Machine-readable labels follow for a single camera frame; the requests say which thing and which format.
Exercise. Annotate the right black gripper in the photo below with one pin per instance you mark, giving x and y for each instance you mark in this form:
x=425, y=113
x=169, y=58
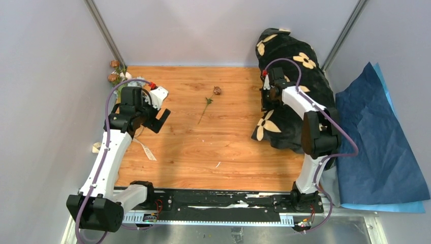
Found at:
x=266, y=105

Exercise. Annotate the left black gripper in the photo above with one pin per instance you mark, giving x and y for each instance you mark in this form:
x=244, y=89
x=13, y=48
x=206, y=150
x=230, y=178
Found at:
x=150, y=124

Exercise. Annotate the single brown fake rose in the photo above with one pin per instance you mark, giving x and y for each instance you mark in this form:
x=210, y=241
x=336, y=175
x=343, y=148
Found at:
x=216, y=92

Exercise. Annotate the fake flower bunch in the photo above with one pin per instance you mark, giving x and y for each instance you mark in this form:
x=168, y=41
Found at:
x=120, y=73

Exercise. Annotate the cream printed ribbon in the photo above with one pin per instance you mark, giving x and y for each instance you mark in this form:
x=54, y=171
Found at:
x=144, y=148

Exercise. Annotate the blue wrapping paper sheet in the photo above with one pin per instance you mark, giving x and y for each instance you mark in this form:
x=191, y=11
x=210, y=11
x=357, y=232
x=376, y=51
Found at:
x=378, y=170

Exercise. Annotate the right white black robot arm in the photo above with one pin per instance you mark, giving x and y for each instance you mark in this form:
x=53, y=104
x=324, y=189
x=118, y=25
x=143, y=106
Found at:
x=319, y=138

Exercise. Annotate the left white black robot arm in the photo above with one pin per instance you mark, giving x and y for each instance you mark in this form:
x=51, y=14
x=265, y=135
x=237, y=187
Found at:
x=96, y=207

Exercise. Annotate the black floral plush blanket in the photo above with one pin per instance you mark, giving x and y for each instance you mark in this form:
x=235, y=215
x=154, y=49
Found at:
x=281, y=127

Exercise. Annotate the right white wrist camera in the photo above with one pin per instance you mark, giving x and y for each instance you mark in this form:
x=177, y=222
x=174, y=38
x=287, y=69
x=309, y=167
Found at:
x=266, y=84

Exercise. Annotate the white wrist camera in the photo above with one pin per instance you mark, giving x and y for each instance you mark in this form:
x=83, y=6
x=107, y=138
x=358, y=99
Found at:
x=156, y=97
x=266, y=84

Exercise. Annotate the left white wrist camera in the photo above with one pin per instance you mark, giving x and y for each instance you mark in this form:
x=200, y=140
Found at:
x=156, y=97

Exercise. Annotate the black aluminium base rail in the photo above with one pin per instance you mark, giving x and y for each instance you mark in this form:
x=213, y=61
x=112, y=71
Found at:
x=233, y=208

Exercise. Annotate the right aluminium corner post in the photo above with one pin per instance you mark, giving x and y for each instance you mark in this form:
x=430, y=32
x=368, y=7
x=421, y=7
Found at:
x=348, y=26

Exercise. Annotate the aluminium corner post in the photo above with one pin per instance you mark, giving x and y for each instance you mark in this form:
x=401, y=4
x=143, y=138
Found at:
x=348, y=26
x=97, y=16

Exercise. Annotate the left aluminium corner post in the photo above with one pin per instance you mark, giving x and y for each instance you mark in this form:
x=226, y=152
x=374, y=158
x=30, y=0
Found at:
x=97, y=16

